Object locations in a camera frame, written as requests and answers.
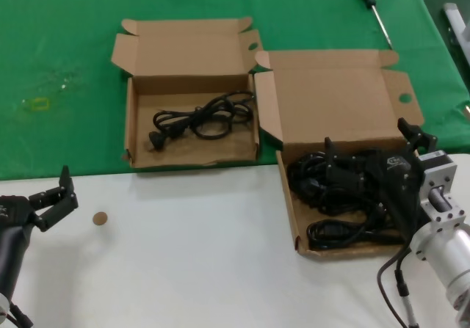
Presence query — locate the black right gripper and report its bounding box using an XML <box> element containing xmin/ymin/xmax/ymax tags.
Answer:
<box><xmin>324</xmin><ymin>117</ymin><xmax>438</xmax><ymax>241</ymax></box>

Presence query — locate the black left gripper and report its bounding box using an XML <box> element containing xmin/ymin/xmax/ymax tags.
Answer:
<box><xmin>0</xmin><ymin>165</ymin><xmax>79</xmax><ymax>296</ymax></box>

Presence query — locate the black power cord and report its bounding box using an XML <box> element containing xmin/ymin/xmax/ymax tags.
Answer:
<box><xmin>316</xmin><ymin>181</ymin><xmax>386</xmax><ymax>218</ymax></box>
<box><xmin>148</xmin><ymin>91</ymin><xmax>256</xmax><ymax>152</ymax></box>
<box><xmin>287</xmin><ymin>151</ymin><xmax>331</xmax><ymax>205</ymax></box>
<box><xmin>306</xmin><ymin>219</ymin><xmax>405</xmax><ymax>251</ymax></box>

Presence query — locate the torn-edged open cardboard box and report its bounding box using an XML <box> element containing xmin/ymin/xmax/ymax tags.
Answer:
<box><xmin>111</xmin><ymin>15</ymin><xmax>264</xmax><ymax>170</ymax></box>

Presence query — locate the white metal bar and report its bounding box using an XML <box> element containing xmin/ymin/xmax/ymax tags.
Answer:
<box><xmin>442</xmin><ymin>2</ymin><xmax>470</xmax><ymax>65</ymax></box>

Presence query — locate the green table cloth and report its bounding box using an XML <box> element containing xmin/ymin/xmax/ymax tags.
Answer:
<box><xmin>0</xmin><ymin>0</ymin><xmax>470</xmax><ymax>181</ymax></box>

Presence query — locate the silver wrist mount bracket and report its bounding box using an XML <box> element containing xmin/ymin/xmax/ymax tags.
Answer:
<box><xmin>418</xmin><ymin>150</ymin><xmax>470</xmax><ymax>233</ymax></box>

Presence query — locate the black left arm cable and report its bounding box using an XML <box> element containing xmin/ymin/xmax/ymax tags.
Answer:
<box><xmin>7</xmin><ymin>300</ymin><xmax>34</xmax><ymax>328</ymax></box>

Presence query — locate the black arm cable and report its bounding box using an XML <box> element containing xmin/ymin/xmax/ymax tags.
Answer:
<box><xmin>376</xmin><ymin>247</ymin><xmax>412</xmax><ymax>328</ymax></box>
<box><xmin>7</xmin><ymin>300</ymin><xmax>34</xmax><ymax>328</ymax></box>

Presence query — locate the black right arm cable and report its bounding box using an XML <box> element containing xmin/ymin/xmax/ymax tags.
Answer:
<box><xmin>376</xmin><ymin>247</ymin><xmax>412</xmax><ymax>328</ymax></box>

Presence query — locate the cable with silver connector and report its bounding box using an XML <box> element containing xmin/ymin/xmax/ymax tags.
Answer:
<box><xmin>394</xmin><ymin>258</ymin><xmax>419</xmax><ymax>328</ymax></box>

